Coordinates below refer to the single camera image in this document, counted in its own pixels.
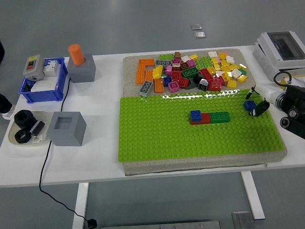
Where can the red large toy brick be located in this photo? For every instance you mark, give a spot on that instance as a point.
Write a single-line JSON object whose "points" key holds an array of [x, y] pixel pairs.
{"points": [[215, 84]]}

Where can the shiny gold toy brick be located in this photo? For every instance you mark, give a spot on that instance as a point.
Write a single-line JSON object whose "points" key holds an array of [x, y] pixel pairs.
{"points": [[242, 66]]}

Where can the grey block with square hole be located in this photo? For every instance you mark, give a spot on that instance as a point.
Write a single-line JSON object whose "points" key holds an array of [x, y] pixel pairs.
{"points": [[64, 137]]}

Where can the lime green baseplate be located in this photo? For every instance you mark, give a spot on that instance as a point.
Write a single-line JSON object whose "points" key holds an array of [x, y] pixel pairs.
{"points": [[166, 133]]}

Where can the grey metal base panel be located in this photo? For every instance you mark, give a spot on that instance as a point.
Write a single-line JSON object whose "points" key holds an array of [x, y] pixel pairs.
{"points": [[155, 226]]}

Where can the lime green long toy brick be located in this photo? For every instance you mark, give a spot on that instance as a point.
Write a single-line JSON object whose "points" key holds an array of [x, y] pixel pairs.
{"points": [[166, 57]]}

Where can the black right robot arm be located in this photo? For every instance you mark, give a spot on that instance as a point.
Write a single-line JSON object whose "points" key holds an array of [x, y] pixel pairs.
{"points": [[295, 100]]}

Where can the metal floor socket cover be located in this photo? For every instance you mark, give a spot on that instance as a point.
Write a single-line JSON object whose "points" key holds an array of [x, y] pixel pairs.
{"points": [[196, 26], [199, 34]]}

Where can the yellow square toy brick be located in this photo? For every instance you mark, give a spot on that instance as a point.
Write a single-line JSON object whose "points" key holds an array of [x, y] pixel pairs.
{"points": [[216, 66], [222, 55], [211, 70], [194, 56], [226, 76], [224, 62], [234, 66], [226, 68], [214, 60], [242, 79], [231, 84]]}

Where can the dark brown square toy brick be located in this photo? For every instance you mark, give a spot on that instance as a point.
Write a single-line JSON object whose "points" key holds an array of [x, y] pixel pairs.
{"points": [[184, 66]]}

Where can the yellow sloped toy brick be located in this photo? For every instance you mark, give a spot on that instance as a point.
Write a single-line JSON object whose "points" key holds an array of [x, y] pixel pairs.
{"points": [[157, 73]]}

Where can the white circuit breaker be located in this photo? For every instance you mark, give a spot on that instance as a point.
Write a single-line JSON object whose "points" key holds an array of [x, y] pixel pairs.
{"points": [[51, 69]]}

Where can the grey block with round hole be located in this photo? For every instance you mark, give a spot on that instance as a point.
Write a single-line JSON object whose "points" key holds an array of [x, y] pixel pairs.
{"points": [[82, 74]]}

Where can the grey metal floor plate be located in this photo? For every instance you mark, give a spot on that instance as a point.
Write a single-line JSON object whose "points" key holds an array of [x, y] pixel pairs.
{"points": [[241, 221]]}

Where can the beige tray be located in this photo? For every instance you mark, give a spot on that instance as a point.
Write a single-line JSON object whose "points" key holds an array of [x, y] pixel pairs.
{"points": [[45, 117]]}

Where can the pink toy brick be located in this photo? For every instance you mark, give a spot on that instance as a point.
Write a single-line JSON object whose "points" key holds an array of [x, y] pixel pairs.
{"points": [[218, 59], [169, 70], [226, 53]]}

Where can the white switch plate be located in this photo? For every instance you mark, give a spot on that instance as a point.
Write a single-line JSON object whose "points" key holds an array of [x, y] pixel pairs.
{"points": [[45, 86]]}

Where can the white table leg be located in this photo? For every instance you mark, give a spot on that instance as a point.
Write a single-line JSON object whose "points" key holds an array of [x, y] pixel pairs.
{"points": [[81, 205], [253, 198]]}

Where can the white square toy brick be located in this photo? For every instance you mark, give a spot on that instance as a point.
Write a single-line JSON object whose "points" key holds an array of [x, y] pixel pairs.
{"points": [[230, 59], [212, 54], [236, 73], [185, 58], [219, 72]]}

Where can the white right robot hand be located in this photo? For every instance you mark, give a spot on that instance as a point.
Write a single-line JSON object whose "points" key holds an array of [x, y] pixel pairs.
{"points": [[267, 95]]}

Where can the copper brown toy brick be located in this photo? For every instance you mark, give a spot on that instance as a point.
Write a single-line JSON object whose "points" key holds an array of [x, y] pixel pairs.
{"points": [[176, 67]]}

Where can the grey long toy brick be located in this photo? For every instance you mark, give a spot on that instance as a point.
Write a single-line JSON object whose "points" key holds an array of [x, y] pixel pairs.
{"points": [[163, 63], [145, 88]]}

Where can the grey foam mat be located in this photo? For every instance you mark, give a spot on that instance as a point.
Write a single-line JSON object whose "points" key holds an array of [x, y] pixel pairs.
{"points": [[129, 71]]}

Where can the black plug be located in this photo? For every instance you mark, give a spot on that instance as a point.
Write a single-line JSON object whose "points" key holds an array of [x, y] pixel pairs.
{"points": [[92, 223]]}

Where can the white electrical enclosure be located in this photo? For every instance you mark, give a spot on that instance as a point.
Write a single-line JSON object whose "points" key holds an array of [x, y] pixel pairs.
{"points": [[269, 59]]}

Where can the red long toy brick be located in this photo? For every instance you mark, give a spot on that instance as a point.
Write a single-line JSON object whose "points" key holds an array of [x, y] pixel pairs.
{"points": [[206, 118], [206, 74]]}

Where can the dark brown cylindrical part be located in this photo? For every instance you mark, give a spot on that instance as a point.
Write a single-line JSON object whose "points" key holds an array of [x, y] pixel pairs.
{"points": [[38, 127]]}

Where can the orange short toy brick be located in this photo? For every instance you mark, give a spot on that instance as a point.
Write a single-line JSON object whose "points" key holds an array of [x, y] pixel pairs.
{"points": [[149, 75]]}

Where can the red square toy brick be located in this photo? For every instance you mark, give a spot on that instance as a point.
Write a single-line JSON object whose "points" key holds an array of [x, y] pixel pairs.
{"points": [[176, 75], [183, 83]]}

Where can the small black device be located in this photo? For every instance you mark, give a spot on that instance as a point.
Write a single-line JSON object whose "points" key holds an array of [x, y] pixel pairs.
{"points": [[27, 87]]}

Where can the blue plastic bin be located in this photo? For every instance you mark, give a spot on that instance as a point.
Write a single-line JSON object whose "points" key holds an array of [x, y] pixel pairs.
{"points": [[43, 96]]}

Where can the white warning label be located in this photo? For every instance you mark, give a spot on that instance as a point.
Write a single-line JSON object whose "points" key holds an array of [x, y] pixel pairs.
{"points": [[37, 140]]}

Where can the green square toy brick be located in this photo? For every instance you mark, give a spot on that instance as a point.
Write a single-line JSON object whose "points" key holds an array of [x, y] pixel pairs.
{"points": [[243, 71]]}

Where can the orange cylinder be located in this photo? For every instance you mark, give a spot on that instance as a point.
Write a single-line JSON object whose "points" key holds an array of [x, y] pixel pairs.
{"points": [[76, 55]]}

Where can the dark grey toy brick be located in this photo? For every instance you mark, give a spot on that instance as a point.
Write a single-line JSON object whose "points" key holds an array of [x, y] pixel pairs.
{"points": [[190, 85]]}

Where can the large black nut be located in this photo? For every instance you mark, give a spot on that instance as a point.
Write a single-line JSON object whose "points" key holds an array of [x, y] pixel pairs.
{"points": [[29, 120]]}

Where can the orange long toy brick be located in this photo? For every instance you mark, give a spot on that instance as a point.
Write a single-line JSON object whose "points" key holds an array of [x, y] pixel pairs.
{"points": [[140, 75], [146, 62], [159, 86]]}

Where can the black shiny sloped toy brick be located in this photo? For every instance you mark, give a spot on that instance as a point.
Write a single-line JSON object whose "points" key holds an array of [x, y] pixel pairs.
{"points": [[203, 84]]}

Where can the grey push-button switch box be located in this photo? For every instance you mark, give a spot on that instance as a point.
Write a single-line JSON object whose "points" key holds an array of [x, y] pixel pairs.
{"points": [[32, 65]]}

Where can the magenta square toy brick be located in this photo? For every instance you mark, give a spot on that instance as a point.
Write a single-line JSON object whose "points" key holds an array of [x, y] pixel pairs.
{"points": [[191, 63], [176, 61], [173, 87]]}

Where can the small black nut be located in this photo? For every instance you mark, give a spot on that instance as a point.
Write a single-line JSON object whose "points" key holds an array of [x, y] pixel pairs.
{"points": [[28, 137]]}

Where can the dark green long toy brick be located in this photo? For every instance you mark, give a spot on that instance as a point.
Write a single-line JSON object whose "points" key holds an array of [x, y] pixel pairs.
{"points": [[190, 72], [220, 117]]}

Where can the small green toy piece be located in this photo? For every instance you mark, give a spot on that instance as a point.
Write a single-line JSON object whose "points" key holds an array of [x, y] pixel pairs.
{"points": [[164, 76]]}

